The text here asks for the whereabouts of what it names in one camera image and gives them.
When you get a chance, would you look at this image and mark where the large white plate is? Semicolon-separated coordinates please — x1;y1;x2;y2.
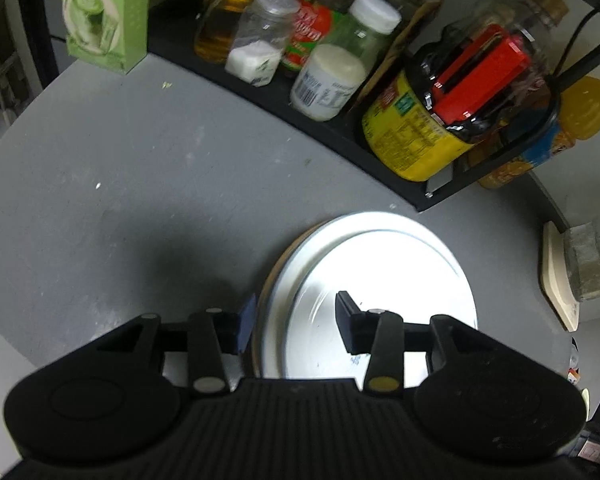
251;210;479;378

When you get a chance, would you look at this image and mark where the white deep plate blue script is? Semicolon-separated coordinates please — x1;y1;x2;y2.
266;210;479;388

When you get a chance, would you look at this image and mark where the small white plate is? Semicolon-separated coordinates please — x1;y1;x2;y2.
284;278;432;386

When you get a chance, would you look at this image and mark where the cream kettle base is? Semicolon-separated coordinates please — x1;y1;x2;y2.
541;222;580;333

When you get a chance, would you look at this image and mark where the glass electric kettle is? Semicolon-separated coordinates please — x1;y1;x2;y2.
565;217;600;302

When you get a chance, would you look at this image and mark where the small white labelled jar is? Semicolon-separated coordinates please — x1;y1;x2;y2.
290;44;366;122

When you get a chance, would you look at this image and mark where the large soy sauce jug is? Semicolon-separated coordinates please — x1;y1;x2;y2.
362;0;569;182

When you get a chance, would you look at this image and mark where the small clear salt jar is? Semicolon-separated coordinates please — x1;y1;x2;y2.
225;0;300;87

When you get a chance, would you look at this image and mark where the orange juice bottle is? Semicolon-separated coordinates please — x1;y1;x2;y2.
479;76;600;190

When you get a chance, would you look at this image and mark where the white cap green bottle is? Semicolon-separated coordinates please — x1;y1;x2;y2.
323;0;402;72

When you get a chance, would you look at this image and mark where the red label sauce bottle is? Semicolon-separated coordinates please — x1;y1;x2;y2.
280;0;347;75

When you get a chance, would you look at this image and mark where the black storage rack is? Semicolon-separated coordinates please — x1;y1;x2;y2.
148;0;600;212

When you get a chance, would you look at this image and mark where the green box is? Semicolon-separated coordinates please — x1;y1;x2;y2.
61;0;149;74

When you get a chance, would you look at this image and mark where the white cap oil sprayer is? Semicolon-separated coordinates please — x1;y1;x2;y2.
194;0;253;64

